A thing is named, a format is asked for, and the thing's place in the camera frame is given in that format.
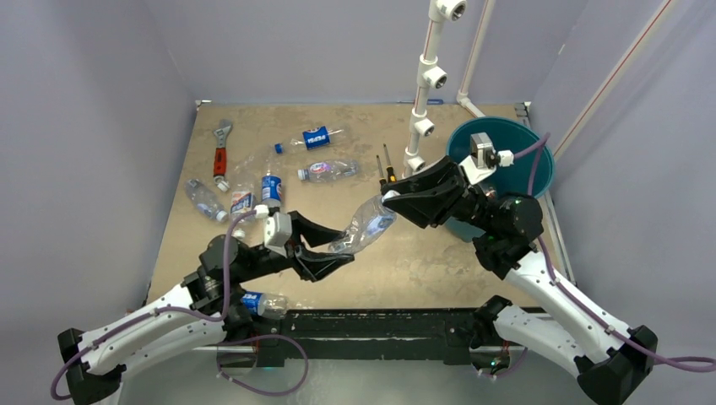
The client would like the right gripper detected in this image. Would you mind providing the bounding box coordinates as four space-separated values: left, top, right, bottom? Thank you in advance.
382 155 496 234

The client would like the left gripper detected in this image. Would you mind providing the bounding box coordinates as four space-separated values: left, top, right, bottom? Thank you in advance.
236 211 355 283

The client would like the clear bottle light-blue cap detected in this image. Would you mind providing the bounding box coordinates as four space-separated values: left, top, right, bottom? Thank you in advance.
328 192 398 254

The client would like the Pepsi bottle blue cap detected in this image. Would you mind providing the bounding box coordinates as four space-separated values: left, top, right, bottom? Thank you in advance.
260 152 283 208

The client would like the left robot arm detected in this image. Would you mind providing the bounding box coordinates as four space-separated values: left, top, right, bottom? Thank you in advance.
50 205 355 404

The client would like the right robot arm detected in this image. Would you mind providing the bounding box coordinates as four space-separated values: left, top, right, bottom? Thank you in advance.
381 157 658 404

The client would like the teal plastic bin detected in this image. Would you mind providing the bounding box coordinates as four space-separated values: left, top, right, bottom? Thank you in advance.
436 116 556 242

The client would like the right yellow-black screwdriver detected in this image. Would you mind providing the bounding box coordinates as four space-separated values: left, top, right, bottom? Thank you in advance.
382 143 397 183

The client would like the yellow-black screwdriver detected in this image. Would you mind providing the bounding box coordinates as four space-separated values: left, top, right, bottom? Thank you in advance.
382 143 397 183
376 154 387 187

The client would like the left yellow-black screwdriver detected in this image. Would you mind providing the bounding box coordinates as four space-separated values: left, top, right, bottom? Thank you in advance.
376 154 387 187

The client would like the Pepsi bottle near base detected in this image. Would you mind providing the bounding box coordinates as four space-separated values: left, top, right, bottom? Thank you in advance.
241 291 290 320

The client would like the clear bottle red logo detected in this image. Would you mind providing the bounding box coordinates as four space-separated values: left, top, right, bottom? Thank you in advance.
297 159 360 183

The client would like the clear bottle blue-orange label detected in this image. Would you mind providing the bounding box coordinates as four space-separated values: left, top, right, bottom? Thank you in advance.
230 169 258 240

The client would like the Pepsi bottle at back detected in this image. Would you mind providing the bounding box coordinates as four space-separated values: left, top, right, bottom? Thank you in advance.
274 126 349 154

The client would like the white PVC pipe stand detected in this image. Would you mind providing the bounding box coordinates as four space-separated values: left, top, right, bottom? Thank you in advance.
402 0 467 177

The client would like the small clear bottle far left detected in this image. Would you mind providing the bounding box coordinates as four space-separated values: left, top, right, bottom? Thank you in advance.
184 179 229 223

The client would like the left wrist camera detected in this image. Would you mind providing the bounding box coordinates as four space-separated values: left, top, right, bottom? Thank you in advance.
255 204 292 257

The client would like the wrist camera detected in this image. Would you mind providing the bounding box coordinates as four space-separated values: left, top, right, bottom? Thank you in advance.
255 204 292 257
458 132 515 186

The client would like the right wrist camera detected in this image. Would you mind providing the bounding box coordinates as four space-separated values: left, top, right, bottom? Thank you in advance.
458 132 515 186

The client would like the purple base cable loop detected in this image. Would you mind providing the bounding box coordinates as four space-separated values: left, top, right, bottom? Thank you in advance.
214 331 309 397

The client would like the white pipe on wall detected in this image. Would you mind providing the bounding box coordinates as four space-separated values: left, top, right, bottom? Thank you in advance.
456 0 496 118

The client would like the red handled adjustable wrench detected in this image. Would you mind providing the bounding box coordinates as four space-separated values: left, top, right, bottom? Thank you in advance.
213 119 232 192

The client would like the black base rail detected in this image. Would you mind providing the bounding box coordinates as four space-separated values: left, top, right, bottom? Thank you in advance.
197 308 507 369

